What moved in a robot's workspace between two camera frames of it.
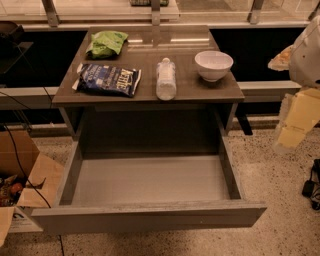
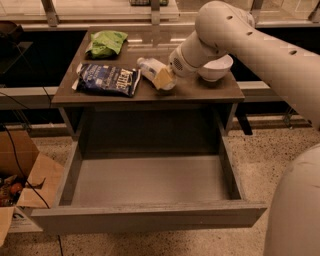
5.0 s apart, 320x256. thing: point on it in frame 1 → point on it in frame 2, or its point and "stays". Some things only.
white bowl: x=212 y=64 stays
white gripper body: x=306 y=61 → x=177 y=64
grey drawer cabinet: x=150 y=90 stays
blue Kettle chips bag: x=107 y=79 stays
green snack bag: x=106 y=44 stays
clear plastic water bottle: x=166 y=84 → x=150 y=67
